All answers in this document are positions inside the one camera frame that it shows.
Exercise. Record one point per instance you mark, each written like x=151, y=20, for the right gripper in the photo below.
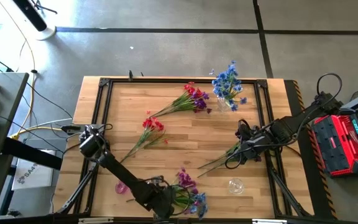
x=256, y=144

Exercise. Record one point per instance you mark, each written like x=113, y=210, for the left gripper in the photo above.
x=160, y=200

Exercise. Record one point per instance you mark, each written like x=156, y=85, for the blue flower bunch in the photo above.
x=227, y=84
x=201, y=199

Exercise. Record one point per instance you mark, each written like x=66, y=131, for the pink glass vase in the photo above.
x=120, y=188

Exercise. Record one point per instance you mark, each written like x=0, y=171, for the red flower bunch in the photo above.
x=193, y=91
x=149, y=123

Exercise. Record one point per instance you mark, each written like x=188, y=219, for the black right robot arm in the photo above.
x=294, y=123

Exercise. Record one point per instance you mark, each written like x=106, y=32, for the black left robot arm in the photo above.
x=120, y=171

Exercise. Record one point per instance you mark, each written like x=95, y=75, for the clear glass vase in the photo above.
x=223, y=105
x=236, y=186

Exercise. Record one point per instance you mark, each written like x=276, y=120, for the red black toolbox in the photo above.
x=337, y=146

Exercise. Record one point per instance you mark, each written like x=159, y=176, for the black power brick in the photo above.
x=71, y=127

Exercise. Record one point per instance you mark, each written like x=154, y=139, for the white labelled box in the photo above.
x=36, y=177

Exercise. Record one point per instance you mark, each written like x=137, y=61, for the black table edge clamp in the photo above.
x=130, y=75

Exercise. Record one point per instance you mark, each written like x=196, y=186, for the grey desk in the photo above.
x=5, y=102

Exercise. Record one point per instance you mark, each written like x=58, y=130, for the black tower fan white base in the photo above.
x=49, y=34

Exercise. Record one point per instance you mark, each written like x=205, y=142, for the black tripod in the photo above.
x=39, y=4

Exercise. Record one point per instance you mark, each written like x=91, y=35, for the black diagonal frame strut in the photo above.
x=287, y=193
x=72, y=194

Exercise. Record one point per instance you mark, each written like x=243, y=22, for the black metal table frame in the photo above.
x=263, y=83

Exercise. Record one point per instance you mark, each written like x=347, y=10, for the silver bracket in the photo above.
x=95, y=220
x=269, y=221

